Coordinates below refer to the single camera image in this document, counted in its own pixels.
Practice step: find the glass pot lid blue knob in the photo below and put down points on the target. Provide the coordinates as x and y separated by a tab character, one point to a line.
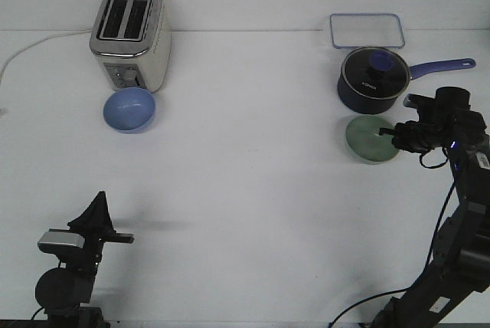
375	72

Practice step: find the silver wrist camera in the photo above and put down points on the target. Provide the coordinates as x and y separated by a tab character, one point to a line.
56	241
414	101

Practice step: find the green bowl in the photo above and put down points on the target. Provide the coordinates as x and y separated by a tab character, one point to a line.
363	140

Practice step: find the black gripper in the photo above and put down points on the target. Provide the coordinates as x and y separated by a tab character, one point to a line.
95	225
430	131

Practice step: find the blue bowl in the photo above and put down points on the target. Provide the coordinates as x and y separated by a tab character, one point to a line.
129	110

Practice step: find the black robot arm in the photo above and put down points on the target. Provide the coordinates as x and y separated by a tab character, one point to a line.
64	292
460	263

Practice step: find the silver white two-slot toaster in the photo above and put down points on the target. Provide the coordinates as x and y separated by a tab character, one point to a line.
132	41

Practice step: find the blue saucepan with handle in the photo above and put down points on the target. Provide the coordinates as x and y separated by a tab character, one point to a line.
362	104

